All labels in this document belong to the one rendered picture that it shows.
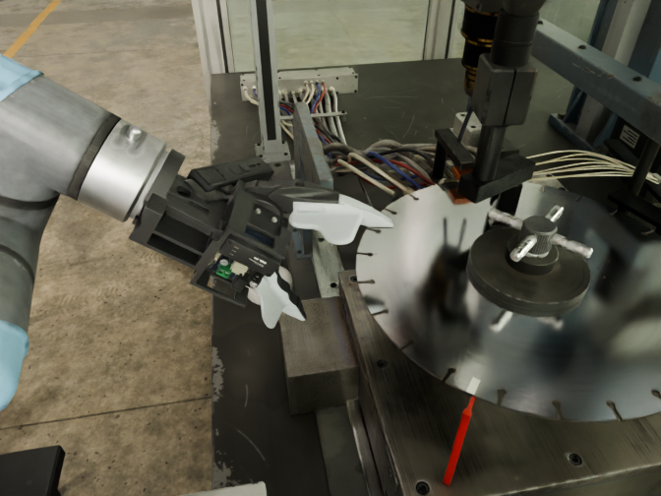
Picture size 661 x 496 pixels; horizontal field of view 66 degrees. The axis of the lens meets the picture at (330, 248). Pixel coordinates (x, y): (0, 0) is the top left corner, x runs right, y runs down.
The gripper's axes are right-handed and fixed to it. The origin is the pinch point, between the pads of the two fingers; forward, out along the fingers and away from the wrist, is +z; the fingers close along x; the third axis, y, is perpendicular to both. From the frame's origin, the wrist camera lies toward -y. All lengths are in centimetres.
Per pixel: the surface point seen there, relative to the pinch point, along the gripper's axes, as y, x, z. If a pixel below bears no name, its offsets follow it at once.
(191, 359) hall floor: -63, -104, 14
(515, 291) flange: 4.9, 10.2, 11.2
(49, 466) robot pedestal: 10.7, -33.6, -15.7
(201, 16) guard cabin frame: -106, -25, -29
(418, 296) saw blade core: 4.7, 4.6, 4.6
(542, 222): 0.5, 15.2, 10.8
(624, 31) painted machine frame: -61, 33, 40
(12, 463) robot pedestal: 10.4, -36.0, -19.2
